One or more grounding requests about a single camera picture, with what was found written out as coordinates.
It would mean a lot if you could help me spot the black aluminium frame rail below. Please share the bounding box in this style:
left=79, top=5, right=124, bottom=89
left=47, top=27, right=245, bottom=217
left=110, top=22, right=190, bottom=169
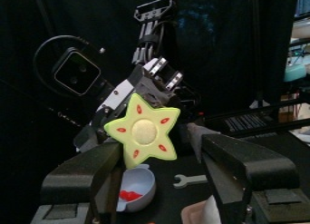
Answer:
left=203, top=95, right=310, bottom=139

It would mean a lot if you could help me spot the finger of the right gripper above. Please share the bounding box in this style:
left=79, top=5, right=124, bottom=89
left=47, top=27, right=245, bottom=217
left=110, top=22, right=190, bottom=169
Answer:
left=137, top=82, right=174, bottom=109

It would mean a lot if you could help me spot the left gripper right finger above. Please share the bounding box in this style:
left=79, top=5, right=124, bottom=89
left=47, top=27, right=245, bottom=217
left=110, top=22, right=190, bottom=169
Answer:
left=201, top=132, right=310, bottom=224

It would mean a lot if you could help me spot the teal plastic container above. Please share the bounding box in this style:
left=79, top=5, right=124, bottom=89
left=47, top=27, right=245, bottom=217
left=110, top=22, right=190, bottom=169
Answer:
left=283, top=63, right=308, bottom=83

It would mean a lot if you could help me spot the small silver metal foot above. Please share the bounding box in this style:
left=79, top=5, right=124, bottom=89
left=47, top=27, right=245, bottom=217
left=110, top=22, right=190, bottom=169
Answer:
left=249, top=99, right=270, bottom=111

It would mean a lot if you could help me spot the grey toy wrench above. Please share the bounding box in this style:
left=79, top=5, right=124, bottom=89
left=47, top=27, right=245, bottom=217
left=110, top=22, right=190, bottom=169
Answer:
left=173, top=173, right=210, bottom=190

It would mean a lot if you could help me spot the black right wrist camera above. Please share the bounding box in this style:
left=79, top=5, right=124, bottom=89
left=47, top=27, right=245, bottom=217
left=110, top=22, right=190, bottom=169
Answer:
left=52, top=46, right=103, bottom=97

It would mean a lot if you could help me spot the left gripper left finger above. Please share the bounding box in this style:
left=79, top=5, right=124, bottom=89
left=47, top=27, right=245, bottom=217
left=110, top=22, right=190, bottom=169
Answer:
left=30, top=141, right=124, bottom=224

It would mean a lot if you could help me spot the light blue toy bowl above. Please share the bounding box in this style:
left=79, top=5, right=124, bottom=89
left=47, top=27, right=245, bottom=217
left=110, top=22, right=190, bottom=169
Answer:
left=115, top=163, right=158, bottom=213

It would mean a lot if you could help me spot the yellow-green starfruit toy slice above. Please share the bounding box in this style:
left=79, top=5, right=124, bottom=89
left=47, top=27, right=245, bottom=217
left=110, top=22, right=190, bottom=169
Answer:
left=103, top=93, right=182, bottom=170

